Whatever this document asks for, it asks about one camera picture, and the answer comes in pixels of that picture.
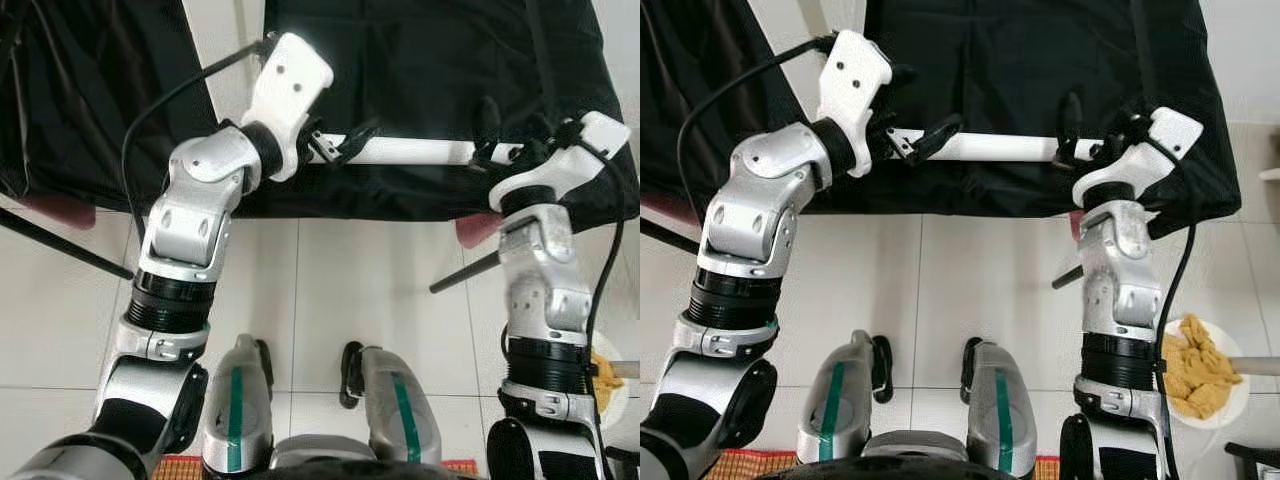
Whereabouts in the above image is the white plastic table leg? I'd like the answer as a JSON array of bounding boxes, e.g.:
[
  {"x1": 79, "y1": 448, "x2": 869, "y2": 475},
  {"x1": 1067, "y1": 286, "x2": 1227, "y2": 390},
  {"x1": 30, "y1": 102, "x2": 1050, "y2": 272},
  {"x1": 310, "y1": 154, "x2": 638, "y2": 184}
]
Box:
[
  {"x1": 318, "y1": 133, "x2": 523, "y2": 168},
  {"x1": 888, "y1": 129, "x2": 1107, "y2": 165}
]

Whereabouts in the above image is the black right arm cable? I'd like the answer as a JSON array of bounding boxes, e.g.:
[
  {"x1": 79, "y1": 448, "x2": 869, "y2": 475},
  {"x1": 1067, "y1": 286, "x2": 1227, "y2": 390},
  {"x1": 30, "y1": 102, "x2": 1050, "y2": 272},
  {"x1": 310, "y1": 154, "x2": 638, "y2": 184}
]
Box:
[
  {"x1": 1148, "y1": 138, "x2": 1203, "y2": 473},
  {"x1": 575, "y1": 138, "x2": 628, "y2": 443}
]

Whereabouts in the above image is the silver right robot leg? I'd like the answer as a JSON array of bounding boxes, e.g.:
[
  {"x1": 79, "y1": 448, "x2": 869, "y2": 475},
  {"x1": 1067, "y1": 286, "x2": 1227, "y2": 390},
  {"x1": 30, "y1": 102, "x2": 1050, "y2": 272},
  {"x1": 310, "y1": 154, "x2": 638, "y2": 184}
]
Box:
[
  {"x1": 340, "y1": 342, "x2": 444, "y2": 467},
  {"x1": 960, "y1": 338, "x2": 1042, "y2": 477}
]

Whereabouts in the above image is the white round plate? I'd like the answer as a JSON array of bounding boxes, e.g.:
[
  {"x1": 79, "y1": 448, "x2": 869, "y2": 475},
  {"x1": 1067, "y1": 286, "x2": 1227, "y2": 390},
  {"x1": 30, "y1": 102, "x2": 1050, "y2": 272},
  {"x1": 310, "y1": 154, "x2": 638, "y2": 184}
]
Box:
[
  {"x1": 1160, "y1": 317, "x2": 1252, "y2": 432},
  {"x1": 592, "y1": 344, "x2": 632, "y2": 432}
]

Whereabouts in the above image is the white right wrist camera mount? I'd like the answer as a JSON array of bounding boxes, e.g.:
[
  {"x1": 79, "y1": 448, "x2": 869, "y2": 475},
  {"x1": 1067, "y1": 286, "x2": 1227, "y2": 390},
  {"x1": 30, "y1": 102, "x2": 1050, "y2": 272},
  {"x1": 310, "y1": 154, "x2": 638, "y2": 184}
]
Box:
[
  {"x1": 1071, "y1": 106, "x2": 1205, "y2": 210},
  {"x1": 488, "y1": 110, "x2": 633, "y2": 214}
]

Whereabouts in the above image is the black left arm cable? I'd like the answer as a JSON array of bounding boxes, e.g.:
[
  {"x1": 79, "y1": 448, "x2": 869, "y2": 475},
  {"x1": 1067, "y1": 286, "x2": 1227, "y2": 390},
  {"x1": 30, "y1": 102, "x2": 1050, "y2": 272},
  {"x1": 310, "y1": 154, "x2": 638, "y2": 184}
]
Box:
[
  {"x1": 119, "y1": 37, "x2": 278, "y2": 243},
  {"x1": 675, "y1": 34, "x2": 838, "y2": 227}
]

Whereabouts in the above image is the silver left robot leg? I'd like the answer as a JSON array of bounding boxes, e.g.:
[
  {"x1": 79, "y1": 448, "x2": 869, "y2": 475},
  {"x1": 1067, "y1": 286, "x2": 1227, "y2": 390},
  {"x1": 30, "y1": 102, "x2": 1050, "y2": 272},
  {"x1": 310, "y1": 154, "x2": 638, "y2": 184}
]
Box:
[
  {"x1": 798, "y1": 330, "x2": 895, "y2": 467},
  {"x1": 203, "y1": 334, "x2": 277, "y2": 477}
]

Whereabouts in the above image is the silver robot leg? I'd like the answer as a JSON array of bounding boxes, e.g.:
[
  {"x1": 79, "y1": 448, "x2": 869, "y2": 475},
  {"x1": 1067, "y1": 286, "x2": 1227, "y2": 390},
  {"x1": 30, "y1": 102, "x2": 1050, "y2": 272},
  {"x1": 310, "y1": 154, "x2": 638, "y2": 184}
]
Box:
[
  {"x1": 203, "y1": 334, "x2": 277, "y2": 477},
  {"x1": 960, "y1": 338, "x2": 1042, "y2": 477},
  {"x1": 798, "y1": 330, "x2": 895, "y2": 467},
  {"x1": 340, "y1": 342, "x2": 444, "y2": 467}
]

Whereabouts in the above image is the black robot waist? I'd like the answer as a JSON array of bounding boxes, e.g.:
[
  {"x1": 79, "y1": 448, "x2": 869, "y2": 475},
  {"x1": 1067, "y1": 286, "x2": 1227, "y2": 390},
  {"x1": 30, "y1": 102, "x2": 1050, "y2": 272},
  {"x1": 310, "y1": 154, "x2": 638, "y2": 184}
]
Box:
[
  {"x1": 270, "y1": 455, "x2": 501, "y2": 480},
  {"x1": 770, "y1": 455, "x2": 1071, "y2": 480}
]

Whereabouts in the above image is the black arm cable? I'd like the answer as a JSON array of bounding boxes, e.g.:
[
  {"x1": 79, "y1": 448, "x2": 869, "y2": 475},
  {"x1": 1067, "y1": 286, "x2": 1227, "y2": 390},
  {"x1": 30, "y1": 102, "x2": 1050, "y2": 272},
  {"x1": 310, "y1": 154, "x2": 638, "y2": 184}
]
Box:
[
  {"x1": 675, "y1": 34, "x2": 838, "y2": 227},
  {"x1": 575, "y1": 138, "x2": 628, "y2": 443},
  {"x1": 1148, "y1": 138, "x2": 1203, "y2": 473},
  {"x1": 119, "y1": 37, "x2": 278, "y2": 243}
]

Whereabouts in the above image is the black cloth table cover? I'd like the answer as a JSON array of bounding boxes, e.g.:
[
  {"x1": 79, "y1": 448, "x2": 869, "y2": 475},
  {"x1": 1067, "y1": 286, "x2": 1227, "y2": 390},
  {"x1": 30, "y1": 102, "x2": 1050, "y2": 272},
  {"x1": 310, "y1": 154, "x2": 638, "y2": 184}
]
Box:
[
  {"x1": 0, "y1": 0, "x2": 641, "y2": 225},
  {"x1": 640, "y1": 0, "x2": 1242, "y2": 243}
]

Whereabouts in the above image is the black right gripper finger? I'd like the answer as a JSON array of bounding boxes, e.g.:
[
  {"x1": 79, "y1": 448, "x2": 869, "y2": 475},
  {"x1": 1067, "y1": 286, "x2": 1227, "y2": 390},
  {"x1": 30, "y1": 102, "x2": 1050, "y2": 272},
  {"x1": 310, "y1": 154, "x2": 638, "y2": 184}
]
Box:
[
  {"x1": 472, "y1": 96, "x2": 502, "y2": 167},
  {"x1": 520, "y1": 111, "x2": 557, "y2": 163},
  {"x1": 1104, "y1": 108, "x2": 1151, "y2": 153},
  {"x1": 1057, "y1": 91, "x2": 1084, "y2": 163}
]

